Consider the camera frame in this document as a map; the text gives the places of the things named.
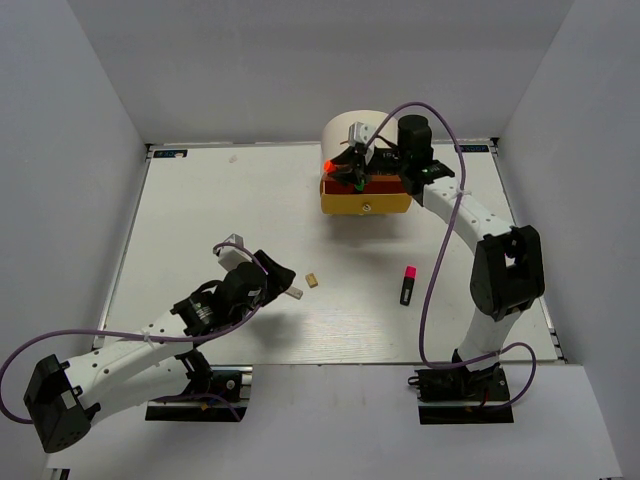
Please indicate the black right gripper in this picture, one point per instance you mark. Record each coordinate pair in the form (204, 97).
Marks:
(356, 161)

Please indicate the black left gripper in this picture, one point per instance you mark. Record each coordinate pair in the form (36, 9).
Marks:
(279, 280)

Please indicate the grey eraser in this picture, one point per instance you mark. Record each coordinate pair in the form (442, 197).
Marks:
(294, 292)

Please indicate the round cream drawer cabinet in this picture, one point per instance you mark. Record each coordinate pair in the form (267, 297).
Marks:
(384, 194)

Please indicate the pink highlighter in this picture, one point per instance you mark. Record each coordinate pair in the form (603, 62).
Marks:
(408, 285)

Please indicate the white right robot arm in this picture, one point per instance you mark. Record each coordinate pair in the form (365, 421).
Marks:
(507, 273)

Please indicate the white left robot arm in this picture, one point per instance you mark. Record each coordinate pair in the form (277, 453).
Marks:
(65, 399)

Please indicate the tan eraser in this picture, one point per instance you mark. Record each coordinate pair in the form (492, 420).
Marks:
(311, 280)

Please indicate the blue label right corner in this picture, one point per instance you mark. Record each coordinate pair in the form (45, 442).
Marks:
(474, 148)

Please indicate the blue label corner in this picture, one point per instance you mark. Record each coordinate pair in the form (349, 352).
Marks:
(170, 153)
(474, 148)

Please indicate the blue label left corner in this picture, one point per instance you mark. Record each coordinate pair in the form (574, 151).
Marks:
(170, 153)

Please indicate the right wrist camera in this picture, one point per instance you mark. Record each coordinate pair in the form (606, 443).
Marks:
(359, 136)

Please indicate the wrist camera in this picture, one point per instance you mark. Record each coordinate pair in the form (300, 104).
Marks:
(229, 256)
(359, 136)

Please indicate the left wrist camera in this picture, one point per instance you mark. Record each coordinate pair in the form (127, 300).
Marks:
(229, 256)

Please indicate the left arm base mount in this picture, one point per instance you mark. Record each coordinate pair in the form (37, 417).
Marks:
(223, 398)

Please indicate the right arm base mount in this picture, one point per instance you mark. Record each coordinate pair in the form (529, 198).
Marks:
(460, 397)

